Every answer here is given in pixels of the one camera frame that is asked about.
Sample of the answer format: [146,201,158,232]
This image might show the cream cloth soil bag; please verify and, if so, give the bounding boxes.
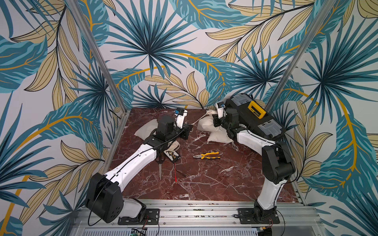
[207,129,233,144]

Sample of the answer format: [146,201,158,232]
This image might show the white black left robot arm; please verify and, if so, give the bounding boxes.
[85,109,193,223]

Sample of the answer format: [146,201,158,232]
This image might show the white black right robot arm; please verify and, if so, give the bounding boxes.
[213,107,296,225]

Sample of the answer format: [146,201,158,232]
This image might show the black connector board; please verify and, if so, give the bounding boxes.
[164,150,181,163]

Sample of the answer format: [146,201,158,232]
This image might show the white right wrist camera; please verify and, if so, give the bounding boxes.
[216,101,225,119]

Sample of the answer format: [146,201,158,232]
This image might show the yellow handled pliers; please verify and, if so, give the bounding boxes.
[193,151,221,160]

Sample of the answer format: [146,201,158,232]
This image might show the black handled scissors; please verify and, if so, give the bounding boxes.
[156,154,165,180]

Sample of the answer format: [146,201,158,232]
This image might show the black toolbox yellow handle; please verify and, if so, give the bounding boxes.
[225,93,286,141]

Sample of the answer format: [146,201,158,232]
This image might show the aluminium right corner post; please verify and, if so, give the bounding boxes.
[265,0,336,112]

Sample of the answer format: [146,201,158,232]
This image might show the aluminium corner post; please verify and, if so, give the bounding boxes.
[66,0,127,115]
[265,0,336,112]

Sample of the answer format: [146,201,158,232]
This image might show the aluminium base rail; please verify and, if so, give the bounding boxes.
[70,200,326,236]

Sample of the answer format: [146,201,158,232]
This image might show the aluminium left corner post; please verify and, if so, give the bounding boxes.
[66,0,127,115]

